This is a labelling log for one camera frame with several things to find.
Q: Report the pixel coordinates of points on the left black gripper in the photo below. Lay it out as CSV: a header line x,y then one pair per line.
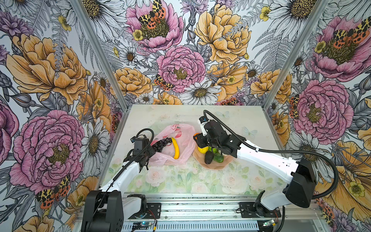
x,y
151,152

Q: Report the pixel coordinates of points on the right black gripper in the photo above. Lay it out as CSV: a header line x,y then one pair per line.
x,y
199,142

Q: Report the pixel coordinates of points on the bright green fake fruit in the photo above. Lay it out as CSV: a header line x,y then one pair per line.
x,y
214,150

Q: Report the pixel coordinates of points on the yellow fake lemon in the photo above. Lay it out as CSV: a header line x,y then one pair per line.
x,y
203,150

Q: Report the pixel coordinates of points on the dark fake avocado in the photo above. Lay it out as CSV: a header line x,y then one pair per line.
x,y
209,156

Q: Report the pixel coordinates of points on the green fake lime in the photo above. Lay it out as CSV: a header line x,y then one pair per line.
x,y
218,158

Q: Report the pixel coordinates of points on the pink flower-shaped bowl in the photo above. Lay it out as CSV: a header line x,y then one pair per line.
x,y
214,165

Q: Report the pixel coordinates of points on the pink plastic bag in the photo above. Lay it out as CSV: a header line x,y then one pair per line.
x,y
173,146

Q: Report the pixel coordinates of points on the yellow fake fruit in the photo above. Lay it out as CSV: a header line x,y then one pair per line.
x,y
176,149

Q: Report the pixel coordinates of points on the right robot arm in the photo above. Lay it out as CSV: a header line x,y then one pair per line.
x,y
298,176

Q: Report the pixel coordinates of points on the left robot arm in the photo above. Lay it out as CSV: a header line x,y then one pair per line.
x,y
105,209

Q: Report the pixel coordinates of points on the dark fake grapes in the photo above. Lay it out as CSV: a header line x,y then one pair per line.
x,y
161,144

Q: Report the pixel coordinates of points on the green circuit board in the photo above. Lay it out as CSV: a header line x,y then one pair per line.
x,y
143,226

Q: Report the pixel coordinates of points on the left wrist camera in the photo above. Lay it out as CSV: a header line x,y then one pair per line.
x,y
135,139

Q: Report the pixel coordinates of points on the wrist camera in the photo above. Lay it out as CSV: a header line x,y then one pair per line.
x,y
202,121
135,139

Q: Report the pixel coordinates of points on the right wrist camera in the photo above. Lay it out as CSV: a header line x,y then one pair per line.
x,y
202,121

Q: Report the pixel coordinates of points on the aluminium rail frame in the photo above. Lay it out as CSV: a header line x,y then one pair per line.
x,y
207,207

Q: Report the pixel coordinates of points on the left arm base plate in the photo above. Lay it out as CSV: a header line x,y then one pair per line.
x,y
153,211

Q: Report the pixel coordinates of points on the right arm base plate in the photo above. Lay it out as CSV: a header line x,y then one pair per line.
x,y
249,210

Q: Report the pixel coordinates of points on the white vented cable duct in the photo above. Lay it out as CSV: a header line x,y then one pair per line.
x,y
207,226

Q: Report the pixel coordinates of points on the left aluminium corner post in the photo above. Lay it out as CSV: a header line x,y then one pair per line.
x,y
94,40

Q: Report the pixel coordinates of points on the aluminium corner post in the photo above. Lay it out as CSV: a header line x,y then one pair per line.
x,y
94,40
312,21

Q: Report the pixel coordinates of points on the right aluminium corner post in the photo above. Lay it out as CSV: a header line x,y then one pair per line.
x,y
312,21

